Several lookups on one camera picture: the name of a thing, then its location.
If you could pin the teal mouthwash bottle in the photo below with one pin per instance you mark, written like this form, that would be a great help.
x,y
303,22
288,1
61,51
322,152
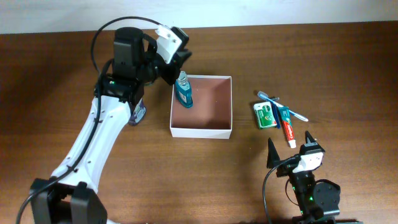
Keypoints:
x,y
184,90

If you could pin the blue white toothbrush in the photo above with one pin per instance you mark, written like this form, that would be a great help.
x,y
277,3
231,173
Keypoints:
x,y
265,97

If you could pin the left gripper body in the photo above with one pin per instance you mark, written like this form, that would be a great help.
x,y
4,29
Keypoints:
x,y
152,66

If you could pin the red green toothpaste tube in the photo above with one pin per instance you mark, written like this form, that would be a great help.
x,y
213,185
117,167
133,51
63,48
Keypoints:
x,y
287,125

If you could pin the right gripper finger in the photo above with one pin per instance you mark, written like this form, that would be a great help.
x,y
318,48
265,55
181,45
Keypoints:
x,y
309,139
273,159

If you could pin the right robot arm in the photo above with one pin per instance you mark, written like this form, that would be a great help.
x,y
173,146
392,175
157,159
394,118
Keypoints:
x,y
318,200

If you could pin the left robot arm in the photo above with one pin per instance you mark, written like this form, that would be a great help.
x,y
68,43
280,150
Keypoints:
x,y
70,195

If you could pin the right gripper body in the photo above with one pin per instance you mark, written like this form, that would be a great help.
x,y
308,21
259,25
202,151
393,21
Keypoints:
x,y
286,170

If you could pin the white cardboard box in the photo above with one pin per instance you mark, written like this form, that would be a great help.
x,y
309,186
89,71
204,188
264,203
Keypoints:
x,y
211,116

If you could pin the clear hand soap pump bottle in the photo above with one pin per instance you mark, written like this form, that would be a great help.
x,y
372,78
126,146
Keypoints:
x,y
138,113

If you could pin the green soap box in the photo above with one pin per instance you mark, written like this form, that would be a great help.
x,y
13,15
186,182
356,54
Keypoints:
x,y
264,115

